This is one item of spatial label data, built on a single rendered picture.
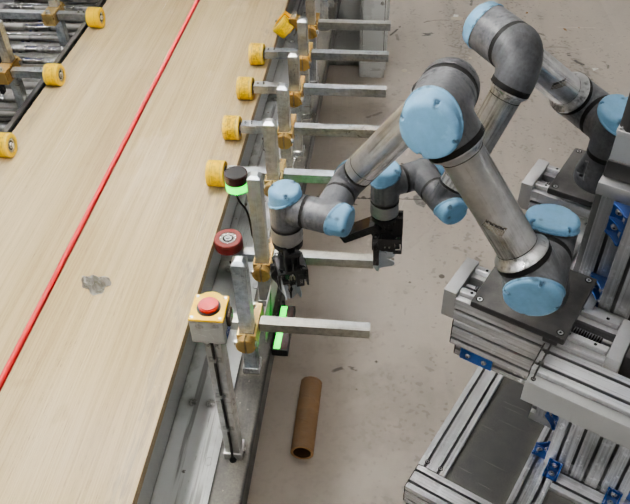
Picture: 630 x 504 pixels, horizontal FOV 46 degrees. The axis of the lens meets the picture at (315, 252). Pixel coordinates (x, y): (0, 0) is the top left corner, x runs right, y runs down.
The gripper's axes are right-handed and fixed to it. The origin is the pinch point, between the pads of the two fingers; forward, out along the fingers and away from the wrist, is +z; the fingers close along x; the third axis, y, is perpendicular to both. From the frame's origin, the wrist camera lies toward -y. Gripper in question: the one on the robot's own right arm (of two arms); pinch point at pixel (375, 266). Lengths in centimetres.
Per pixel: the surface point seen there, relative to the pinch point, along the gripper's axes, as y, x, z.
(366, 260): -2.4, -1.3, -3.6
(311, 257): -17.9, -1.3, -3.9
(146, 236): -65, -1, -9
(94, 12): -120, 125, -16
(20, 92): -139, 83, -4
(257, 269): -32.1, -8.2, -5.0
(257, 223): -31.2, -5.6, -19.6
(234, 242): -39.3, -1.8, -8.9
